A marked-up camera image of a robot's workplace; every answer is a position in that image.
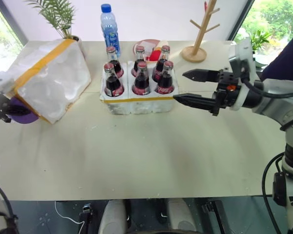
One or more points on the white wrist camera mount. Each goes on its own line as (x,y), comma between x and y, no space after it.
(244,53)
(1,81)

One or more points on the small green leafy plant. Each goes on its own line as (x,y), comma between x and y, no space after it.
(258,39)

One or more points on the red and white packet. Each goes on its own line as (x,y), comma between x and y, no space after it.
(156,52)

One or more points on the glass cola bottle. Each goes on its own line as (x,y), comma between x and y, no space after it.
(163,57)
(113,62)
(138,54)
(113,84)
(141,83)
(165,81)

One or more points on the blue-capped plastic water bottle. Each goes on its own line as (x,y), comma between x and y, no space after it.
(110,31)

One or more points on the person in dark sleeve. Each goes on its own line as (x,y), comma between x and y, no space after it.
(283,61)

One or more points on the green potted plant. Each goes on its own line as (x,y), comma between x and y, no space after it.
(56,14)

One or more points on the black bracket under table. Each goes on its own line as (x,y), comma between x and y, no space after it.
(217,217)
(86,218)

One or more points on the white foam bottle crate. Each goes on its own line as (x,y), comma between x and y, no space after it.
(139,104)

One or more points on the wooden mug tree stand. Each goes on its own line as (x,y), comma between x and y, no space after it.
(197,44)

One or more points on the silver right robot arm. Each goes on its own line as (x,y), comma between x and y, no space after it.
(278,97)

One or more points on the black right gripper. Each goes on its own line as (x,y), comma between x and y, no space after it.
(225,96)

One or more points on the white rounded shape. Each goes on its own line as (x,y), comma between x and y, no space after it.
(112,217)
(182,215)

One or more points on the purple round object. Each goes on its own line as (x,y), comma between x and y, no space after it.
(27,119)

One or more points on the white foam box yellow tape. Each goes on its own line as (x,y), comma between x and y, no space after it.
(53,78)

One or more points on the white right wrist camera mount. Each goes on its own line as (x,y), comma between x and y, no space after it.
(244,53)

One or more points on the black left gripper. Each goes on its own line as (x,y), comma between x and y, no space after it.
(1,107)

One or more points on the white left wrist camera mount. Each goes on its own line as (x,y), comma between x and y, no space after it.
(1,81)

